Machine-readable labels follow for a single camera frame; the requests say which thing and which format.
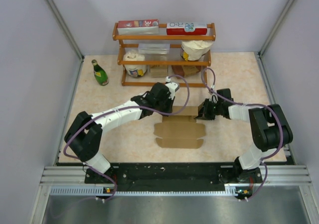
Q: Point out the green glass bottle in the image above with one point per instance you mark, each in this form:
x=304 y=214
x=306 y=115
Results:
x=99 y=73

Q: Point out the tan cardboard block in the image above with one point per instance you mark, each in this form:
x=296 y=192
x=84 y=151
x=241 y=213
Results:
x=158 y=71

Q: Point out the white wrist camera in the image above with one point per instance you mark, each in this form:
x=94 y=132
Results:
x=214 y=97
x=172 y=86

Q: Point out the red silver foil box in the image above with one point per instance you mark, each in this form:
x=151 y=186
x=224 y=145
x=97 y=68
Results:
x=133 y=27

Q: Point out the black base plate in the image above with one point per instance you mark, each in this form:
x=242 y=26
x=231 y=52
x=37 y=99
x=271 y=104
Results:
x=194 y=176

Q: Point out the large white paper bag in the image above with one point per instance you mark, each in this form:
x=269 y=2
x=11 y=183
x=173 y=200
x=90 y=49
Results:
x=195 y=50

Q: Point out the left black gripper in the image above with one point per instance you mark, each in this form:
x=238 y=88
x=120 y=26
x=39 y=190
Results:
x=170 y=102

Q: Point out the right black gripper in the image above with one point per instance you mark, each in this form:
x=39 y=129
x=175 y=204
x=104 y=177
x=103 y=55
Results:
x=204 y=113

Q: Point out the wooden three-tier shelf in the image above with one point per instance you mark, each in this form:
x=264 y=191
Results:
x=173 y=58

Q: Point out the red white carton box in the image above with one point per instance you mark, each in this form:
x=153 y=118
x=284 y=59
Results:
x=186 y=28

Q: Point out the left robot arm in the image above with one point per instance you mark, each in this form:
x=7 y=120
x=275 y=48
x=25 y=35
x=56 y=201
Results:
x=86 y=131

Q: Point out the brown cardboard box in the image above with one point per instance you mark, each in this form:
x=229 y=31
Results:
x=180 y=130

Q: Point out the grey slotted cable duct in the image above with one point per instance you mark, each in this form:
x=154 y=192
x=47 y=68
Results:
x=103 y=192

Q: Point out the brown brick package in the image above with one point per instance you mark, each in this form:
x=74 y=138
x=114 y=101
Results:
x=185 y=71

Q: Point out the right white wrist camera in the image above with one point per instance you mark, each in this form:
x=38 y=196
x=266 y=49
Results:
x=214 y=97

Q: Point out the clear plastic container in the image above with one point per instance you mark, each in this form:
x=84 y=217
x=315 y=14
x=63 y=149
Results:
x=153 y=48

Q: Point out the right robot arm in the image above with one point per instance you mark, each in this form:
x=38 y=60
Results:
x=269 y=127

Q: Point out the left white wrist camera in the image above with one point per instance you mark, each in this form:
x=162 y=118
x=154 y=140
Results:
x=172 y=86

